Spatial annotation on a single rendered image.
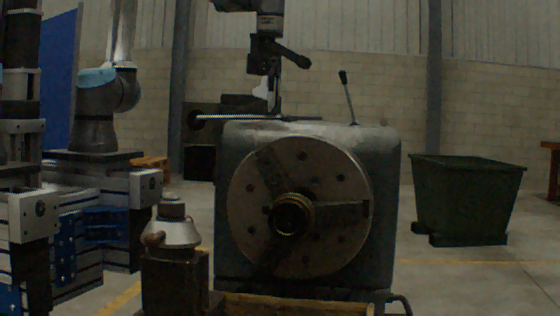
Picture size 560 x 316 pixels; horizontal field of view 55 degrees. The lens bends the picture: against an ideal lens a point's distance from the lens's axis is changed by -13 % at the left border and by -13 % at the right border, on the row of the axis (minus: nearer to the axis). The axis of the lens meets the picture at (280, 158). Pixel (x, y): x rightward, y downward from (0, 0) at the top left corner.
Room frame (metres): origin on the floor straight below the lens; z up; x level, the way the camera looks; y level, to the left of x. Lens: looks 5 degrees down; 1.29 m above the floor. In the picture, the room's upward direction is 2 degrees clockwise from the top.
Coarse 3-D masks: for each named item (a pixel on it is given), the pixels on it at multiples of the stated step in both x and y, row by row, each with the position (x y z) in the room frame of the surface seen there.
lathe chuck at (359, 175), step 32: (288, 160) 1.29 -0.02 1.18; (320, 160) 1.28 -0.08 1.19; (352, 160) 1.27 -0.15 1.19; (256, 192) 1.31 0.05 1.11; (320, 192) 1.28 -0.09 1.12; (352, 192) 1.27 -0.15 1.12; (256, 224) 1.31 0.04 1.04; (352, 224) 1.27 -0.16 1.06; (256, 256) 1.30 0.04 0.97; (288, 256) 1.29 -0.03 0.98; (320, 256) 1.28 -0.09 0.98; (352, 256) 1.27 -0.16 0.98
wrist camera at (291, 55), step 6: (276, 42) 1.60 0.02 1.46; (270, 48) 1.60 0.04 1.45; (276, 48) 1.60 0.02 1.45; (282, 48) 1.60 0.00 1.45; (282, 54) 1.60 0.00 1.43; (288, 54) 1.59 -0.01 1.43; (294, 54) 1.59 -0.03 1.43; (294, 60) 1.59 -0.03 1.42; (300, 60) 1.59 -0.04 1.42; (306, 60) 1.58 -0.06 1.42; (300, 66) 1.60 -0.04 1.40; (306, 66) 1.59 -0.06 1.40
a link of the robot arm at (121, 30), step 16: (112, 0) 1.70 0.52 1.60; (128, 0) 1.70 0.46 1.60; (112, 16) 1.70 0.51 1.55; (128, 16) 1.70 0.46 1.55; (112, 32) 1.70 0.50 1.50; (128, 32) 1.71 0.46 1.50; (112, 48) 1.69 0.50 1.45; (128, 48) 1.71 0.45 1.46; (112, 64) 1.68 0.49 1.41; (128, 64) 1.70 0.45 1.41; (128, 80) 1.70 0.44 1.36; (128, 96) 1.69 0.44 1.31
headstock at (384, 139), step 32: (224, 128) 1.50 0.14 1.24; (256, 128) 1.49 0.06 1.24; (288, 128) 1.48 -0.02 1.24; (320, 128) 1.47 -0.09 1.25; (352, 128) 1.47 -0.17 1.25; (384, 128) 1.46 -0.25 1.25; (224, 160) 1.48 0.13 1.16; (384, 160) 1.41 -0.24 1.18; (224, 192) 1.48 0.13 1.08; (384, 192) 1.41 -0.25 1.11; (224, 224) 1.48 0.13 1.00; (384, 224) 1.41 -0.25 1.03; (224, 256) 1.48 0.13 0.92; (384, 256) 1.41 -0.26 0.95
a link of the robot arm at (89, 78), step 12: (84, 72) 1.55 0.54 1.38; (96, 72) 1.55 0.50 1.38; (108, 72) 1.57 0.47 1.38; (84, 84) 1.55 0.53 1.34; (96, 84) 1.55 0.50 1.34; (108, 84) 1.57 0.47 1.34; (120, 84) 1.64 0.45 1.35; (84, 96) 1.54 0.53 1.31; (96, 96) 1.55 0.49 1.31; (108, 96) 1.57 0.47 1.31; (120, 96) 1.64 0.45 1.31; (84, 108) 1.54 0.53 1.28; (96, 108) 1.55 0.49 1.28; (108, 108) 1.58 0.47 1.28
